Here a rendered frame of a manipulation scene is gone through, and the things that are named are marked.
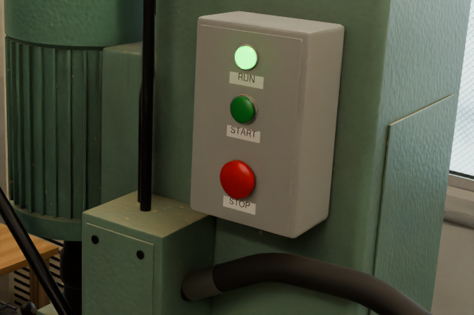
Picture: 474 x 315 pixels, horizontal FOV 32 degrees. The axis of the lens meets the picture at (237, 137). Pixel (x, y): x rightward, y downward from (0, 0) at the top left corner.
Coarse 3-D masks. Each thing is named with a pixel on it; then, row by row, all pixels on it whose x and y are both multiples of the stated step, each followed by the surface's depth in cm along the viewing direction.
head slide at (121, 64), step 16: (112, 48) 82; (128, 48) 83; (112, 64) 82; (128, 64) 81; (112, 80) 83; (128, 80) 81; (112, 96) 83; (128, 96) 82; (112, 112) 83; (128, 112) 82; (112, 128) 84; (128, 128) 83; (112, 144) 84; (128, 144) 83; (112, 160) 85; (128, 160) 84; (112, 176) 85; (128, 176) 84; (112, 192) 86; (128, 192) 84
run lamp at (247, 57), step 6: (240, 48) 61; (246, 48) 61; (252, 48) 61; (240, 54) 61; (246, 54) 61; (252, 54) 60; (258, 54) 61; (240, 60) 61; (246, 60) 61; (252, 60) 60; (258, 60) 61; (240, 66) 61; (246, 66) 61; (252, 66) 61
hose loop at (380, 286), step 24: (216, 264) 70; (240, 264) 68; (264, 264) 66; (288, 264) 65; (312, 264) 65; (192, 288) 70; (216, 288) 69; (312, 288) 64; (336, 288) 63; (360, 288) 62; (384, 288) 62; (384, 312) 61; (408, 312) 61
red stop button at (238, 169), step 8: (224, 168) 63; (232, 168) 63; (240, 168) 63; (248, 168) 63; (224, 176) 63; (232, 176) 63; (240, 176) 63; (248, 176) 62; (224, 184) 64; (232, 184) 63; (240, 184) 63; (248, 184) 62; (232, 192) 63; (240, 192) 63; (248, 192) 63
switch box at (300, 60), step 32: (224, 32) 62; (256, 32) 60; (288, 32) 59; (320, 32) 60; (224, 64) 63; (288, 64) 60; (320, 64) 61; (224, 96) 63; (256, 96) 62; (288, 96) 60; (320, 96) 62; (224, 128) 64; (256, 128) 62; (288, 128) 61; (320, 128) 63; (192, 160) 66; (224, 160) 64; (256, 160) 63; (288, 160) 61; (320, 160) 64; (192, 192) 67; (224, 192) 65; (256, 192) 63; (288, 192) 62; (320, 192) 65; (256, 224) 64; (288, 224) 62
